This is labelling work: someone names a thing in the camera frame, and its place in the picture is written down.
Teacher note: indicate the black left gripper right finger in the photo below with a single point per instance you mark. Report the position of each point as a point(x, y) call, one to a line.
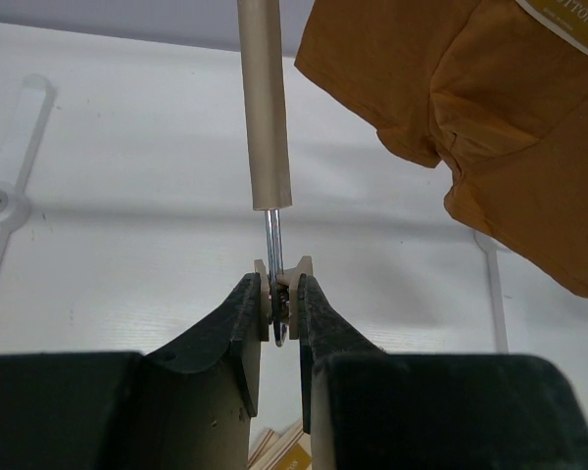
point(364, 408)

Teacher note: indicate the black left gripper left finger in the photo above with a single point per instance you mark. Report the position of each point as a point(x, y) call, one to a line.
point(187, 405)

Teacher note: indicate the beige clip hanger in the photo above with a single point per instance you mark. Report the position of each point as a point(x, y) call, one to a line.
point(266, 128)

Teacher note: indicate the cream beige underwear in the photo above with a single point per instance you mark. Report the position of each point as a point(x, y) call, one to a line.
point(290, 450)

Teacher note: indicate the silver and white clothes rack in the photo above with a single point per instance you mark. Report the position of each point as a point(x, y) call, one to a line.
point(97, 273)

